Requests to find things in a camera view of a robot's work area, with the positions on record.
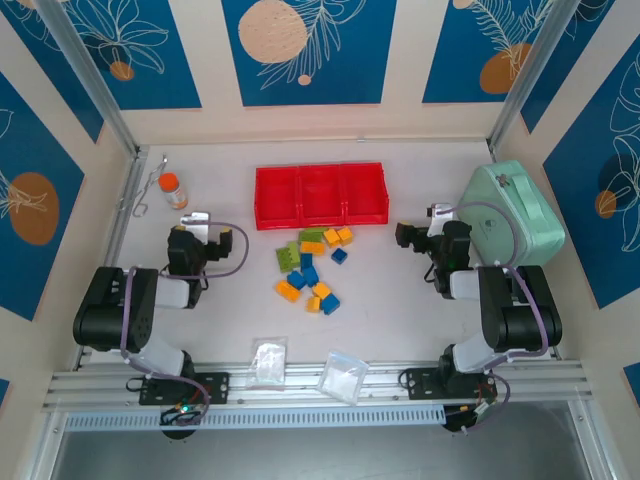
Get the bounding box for long aluminium base rail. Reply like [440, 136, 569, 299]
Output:
[42, 358, 597, 413]

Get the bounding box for grey metal panel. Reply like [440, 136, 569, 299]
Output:
[47, 428, 597, 480]

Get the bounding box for aluminium frame post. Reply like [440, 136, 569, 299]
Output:
[487, 0, 602, 154]
[34, 0, 142, 158]

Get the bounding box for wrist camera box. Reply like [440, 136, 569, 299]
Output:
[179, 212, 212, 245]
[425, 202, 457, 236]

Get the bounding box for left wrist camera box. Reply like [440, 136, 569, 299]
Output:
[179, 212, 212, 245]

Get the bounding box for orange capped small bottle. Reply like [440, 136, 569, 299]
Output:
[158, 172, 190, 212]

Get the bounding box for slotted grey cable duct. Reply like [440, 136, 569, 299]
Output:
[63, 405, 448, 433]

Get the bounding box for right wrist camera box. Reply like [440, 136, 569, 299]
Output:
[425, 202, 457, 236]

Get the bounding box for metal wire tongs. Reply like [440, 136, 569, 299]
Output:
[115, 154, 169, 218]

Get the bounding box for mint green zip case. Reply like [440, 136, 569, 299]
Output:
[456, 159, 567, 267]

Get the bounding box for clear plastic zip bag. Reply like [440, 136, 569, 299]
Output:
[247, 337, 290, 392]
[316, 348, 371, 406]

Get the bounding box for aluminium side rail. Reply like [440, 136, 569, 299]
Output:
[73, 146, 149, 372]

